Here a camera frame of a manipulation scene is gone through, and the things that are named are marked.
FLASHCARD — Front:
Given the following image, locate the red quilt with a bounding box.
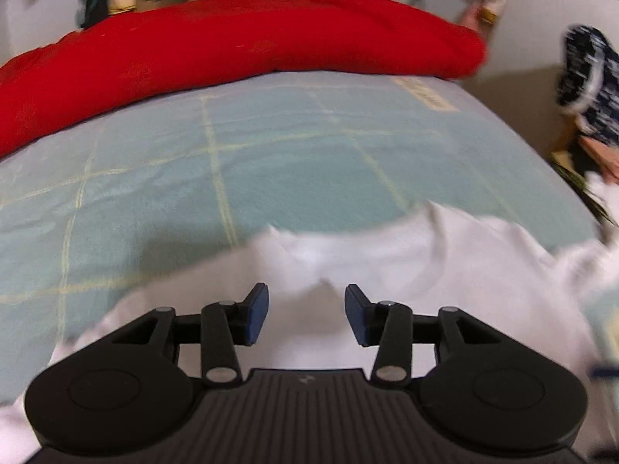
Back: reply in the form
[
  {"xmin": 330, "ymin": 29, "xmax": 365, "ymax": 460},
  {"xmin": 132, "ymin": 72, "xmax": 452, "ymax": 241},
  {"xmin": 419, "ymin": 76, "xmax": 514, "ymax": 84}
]
[{"xmin": 0, "ymin": 0, "xmax": 487, "ymax": 158}]

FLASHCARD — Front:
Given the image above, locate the navy star-print garment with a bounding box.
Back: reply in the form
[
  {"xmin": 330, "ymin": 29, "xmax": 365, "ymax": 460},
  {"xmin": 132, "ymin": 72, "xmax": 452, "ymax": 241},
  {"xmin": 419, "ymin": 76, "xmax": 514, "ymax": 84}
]
[{"xmin": 556, "ymin": 24, "xmax": 619, "ymax": 146}]

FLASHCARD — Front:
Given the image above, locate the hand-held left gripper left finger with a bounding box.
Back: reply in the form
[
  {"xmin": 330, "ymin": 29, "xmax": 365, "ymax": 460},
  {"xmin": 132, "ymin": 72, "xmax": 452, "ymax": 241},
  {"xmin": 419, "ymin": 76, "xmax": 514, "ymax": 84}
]
[{"xmin": 113, "ymin": 283, "xmax": 270, "ymax": 388}]

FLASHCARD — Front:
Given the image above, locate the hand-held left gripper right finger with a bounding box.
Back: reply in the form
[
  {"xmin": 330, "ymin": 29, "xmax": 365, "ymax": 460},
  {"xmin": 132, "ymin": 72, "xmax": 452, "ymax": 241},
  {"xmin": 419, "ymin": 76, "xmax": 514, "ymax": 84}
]
[{"xmin": 344, "ymin": 284, "xmax": 504, "ymax": 388}]

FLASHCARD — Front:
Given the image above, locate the white printed long-sleeve shirt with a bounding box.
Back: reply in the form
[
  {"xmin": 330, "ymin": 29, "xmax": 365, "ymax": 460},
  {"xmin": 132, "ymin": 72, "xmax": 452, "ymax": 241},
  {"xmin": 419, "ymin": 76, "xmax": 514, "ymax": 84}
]
[{"xmin": 0, "ymin": 200, "xmax": 619, "ymax": 464}]

